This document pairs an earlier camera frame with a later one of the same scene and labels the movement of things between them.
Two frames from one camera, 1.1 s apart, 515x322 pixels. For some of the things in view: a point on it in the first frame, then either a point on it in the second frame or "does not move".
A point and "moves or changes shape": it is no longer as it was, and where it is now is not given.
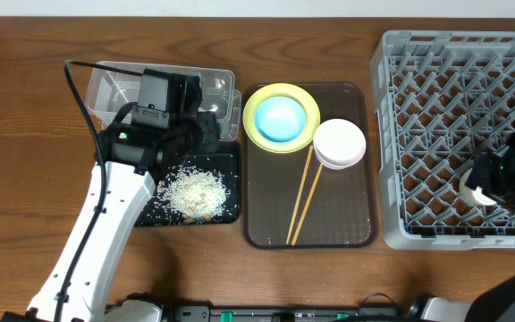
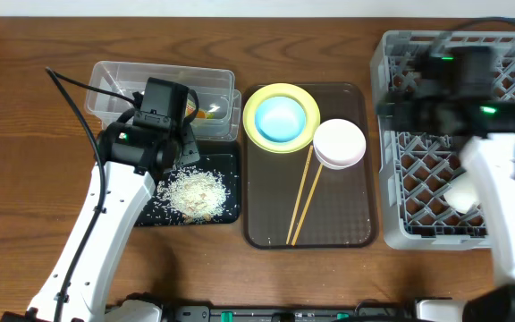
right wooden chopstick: (309, 197) does not move
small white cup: (475, 196) moves or changes shape
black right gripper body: (483, 174) → (385, 109)
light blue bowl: (280, 119) does not move
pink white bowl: (338, 144) does not move
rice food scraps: (192, 193) does not move
